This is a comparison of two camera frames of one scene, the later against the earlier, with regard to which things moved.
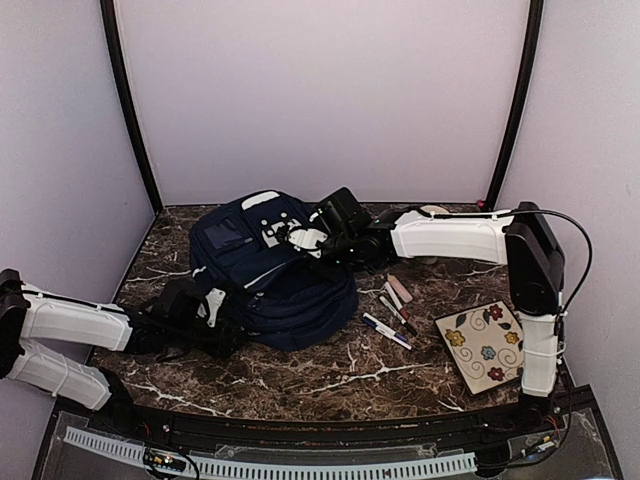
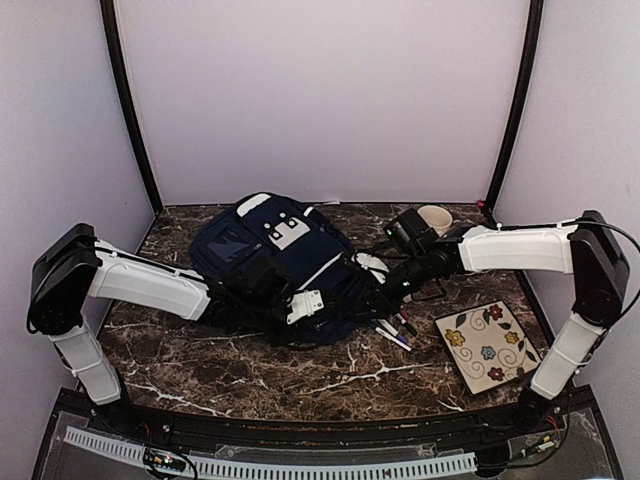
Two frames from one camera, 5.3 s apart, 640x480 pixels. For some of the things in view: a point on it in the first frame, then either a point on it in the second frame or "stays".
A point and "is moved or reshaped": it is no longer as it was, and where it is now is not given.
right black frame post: (523, 101) stays
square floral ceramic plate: (486, 346) stays
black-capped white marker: (398, 316) stays
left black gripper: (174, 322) → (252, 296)
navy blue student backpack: (289, 300) is moved or reshaped
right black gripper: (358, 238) → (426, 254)
